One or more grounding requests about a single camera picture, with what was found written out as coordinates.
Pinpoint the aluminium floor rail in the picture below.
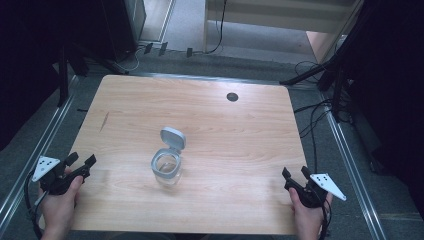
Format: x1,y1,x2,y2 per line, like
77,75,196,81
139,71,285,85
318,92,388,240
0,75,81,228

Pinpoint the black cabinet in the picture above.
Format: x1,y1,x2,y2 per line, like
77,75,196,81
99,0,148,63

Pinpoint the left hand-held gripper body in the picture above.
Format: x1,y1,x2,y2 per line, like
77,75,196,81
31,155,91,196

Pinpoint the black hanging cable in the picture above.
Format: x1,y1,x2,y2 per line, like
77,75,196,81
205,0,228,55

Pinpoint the black metal stand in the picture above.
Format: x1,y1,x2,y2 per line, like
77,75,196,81
279,49,355,123
55,42,129,108

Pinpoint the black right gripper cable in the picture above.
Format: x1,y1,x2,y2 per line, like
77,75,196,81
318,199,333,240

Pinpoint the dark curtain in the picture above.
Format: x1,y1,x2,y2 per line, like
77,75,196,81
0,0,111,152
333,0,424,219

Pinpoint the white shelf unit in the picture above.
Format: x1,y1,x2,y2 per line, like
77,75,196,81
203,0,365,56

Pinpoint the black floor cable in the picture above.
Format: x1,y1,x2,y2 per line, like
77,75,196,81
294,60,323,85
293,98,335,174

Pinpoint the person's left hand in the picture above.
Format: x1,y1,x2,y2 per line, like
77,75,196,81
38,167,85,240

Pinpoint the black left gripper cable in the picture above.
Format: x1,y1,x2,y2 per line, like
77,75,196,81
23,170,45,240

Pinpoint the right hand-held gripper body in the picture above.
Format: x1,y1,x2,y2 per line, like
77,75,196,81
283,172,348,209

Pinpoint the clear jar with grey lid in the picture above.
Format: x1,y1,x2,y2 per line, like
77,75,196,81
150,126,187,187

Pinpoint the white cable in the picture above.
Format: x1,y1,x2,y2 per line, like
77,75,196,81
114,46,146,73

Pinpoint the person's right hand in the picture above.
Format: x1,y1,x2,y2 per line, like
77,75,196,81
288,187,334,240

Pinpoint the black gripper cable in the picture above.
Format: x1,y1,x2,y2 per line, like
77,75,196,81
318,199,333,240
23,170,45,240

